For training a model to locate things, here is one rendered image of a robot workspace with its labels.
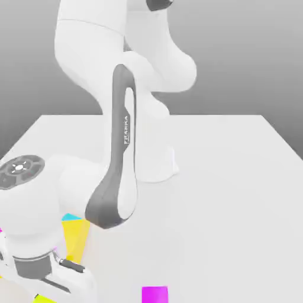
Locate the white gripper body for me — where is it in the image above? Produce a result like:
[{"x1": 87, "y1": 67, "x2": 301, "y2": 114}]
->
[{"x1": 0, "y1": 264, "x2": 98, "y2": 303}]

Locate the small lime yellow cube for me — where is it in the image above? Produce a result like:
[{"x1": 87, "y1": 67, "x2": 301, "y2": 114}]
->
[{"x1": 31, "y1": 294, "x2": 58, "y2": 303}]

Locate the small cyan cube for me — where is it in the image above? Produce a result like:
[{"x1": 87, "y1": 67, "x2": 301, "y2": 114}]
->
[{"x1": 62, "y1": 212, "x2": 83, "y2": 221}]

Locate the small magenta cube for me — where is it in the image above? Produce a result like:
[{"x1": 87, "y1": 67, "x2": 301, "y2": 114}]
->
[{"x1": 141, "y1": 286, "x2": 169, "y2": 303}]

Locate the large yellow box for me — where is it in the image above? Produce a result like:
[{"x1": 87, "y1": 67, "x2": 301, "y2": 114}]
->
[{"x1": 62, "y1": 218, "x2": 92, "y2": 265}]

